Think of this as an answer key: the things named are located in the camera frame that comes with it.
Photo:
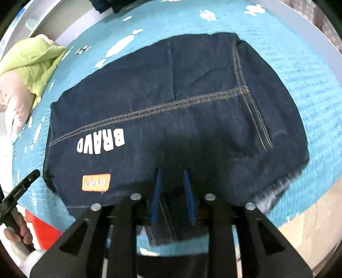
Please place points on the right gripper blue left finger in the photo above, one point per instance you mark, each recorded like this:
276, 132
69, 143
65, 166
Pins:
154, 205

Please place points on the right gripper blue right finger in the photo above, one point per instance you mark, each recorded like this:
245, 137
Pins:
190, 200

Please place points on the dark denim jacket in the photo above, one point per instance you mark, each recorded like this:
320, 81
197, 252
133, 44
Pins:
208, 104

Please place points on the person's left hand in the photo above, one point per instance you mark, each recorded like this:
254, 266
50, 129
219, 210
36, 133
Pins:
24, 235

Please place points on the red cloth under bedspread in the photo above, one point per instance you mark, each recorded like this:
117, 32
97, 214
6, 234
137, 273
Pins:
46, 235

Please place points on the green and pink quilt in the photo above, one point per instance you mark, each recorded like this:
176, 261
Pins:
26, 70

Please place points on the teal patterned bedspread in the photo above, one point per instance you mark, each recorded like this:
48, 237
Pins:
308, 78

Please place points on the navy puffer jacket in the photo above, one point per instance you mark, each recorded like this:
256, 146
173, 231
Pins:
117, 6

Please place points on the grey checked pillow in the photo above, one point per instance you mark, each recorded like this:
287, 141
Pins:
310, 10

